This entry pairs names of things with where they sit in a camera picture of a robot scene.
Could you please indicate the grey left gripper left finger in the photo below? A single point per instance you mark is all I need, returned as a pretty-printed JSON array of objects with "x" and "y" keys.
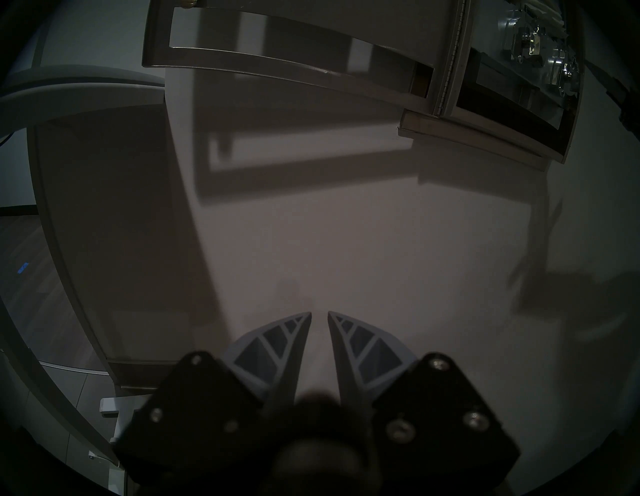
[{"x": 270, "y": 350}]

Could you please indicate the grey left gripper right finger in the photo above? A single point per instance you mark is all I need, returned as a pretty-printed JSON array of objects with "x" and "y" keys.
[{"x": 370, "y": 355}]

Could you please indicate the stainless steel dispenser door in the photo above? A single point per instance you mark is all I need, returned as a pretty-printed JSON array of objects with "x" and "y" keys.
[{"x": 300, "y": 30}]

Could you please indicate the stainless steel dispenser cabinet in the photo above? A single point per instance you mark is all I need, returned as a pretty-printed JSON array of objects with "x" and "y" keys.
[{"x": 500, "y": 135}]

